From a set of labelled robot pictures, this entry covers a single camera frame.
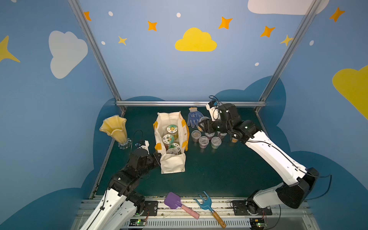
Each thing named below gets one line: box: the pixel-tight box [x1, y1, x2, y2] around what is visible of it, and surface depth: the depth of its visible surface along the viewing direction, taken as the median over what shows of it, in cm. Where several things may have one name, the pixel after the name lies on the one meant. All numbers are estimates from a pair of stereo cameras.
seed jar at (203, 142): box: [198, 136, 210, 150], surface depth 98 cm
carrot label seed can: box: [161, 134, 175, 151], surface depth 94 cm
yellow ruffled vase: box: [99, 115, 128, 145], surface depth 88 cm
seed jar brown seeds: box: [191, 129, 202, 143], surface depth 100 cm
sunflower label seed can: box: [166, 124, 179, 140], surface depth 100 cm
